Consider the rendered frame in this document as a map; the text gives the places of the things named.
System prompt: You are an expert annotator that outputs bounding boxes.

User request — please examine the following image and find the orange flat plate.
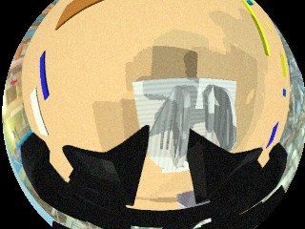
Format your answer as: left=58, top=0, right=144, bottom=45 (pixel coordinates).
left=54, top=0, right=103, bottom=31

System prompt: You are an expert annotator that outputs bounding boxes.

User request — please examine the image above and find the blue flat bar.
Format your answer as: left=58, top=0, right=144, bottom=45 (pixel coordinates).
left=39, top=51, right=50, bottom=100

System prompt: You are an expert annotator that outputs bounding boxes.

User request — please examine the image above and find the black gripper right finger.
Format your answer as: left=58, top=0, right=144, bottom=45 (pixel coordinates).
left=186, top=129, right=263, bottom=203

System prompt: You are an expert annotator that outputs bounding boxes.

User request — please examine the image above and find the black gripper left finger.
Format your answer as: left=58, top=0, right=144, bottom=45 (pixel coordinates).
left=62, top=125, right=150, bottom=206

